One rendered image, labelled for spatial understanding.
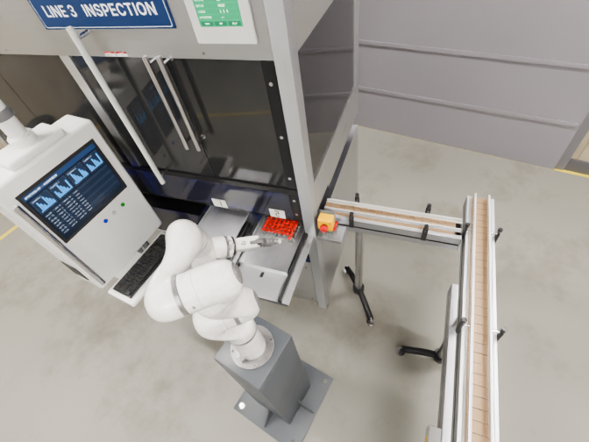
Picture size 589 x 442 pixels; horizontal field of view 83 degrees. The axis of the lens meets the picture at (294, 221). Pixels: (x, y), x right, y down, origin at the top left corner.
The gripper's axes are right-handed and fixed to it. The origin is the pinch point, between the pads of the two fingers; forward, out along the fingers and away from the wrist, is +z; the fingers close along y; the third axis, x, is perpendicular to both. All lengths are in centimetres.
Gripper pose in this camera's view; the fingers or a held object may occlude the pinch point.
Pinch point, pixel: (267, 242)
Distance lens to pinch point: 136.2
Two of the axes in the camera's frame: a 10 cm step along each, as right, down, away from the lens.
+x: 1.6, 9.8, -1.5
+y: -4.6, 2.1, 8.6
